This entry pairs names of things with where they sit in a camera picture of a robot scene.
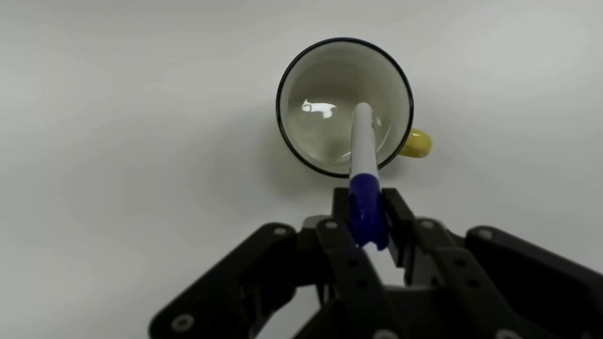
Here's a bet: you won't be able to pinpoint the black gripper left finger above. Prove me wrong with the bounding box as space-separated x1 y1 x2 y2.
146 186 404 339

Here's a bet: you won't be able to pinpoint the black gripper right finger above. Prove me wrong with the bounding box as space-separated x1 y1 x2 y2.
380 186 603 339

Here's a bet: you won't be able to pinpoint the white marker with blue cap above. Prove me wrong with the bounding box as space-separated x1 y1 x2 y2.
344 99 391 252

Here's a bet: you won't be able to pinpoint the yellow mug with black rim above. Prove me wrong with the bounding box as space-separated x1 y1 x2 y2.
272 35 434 178

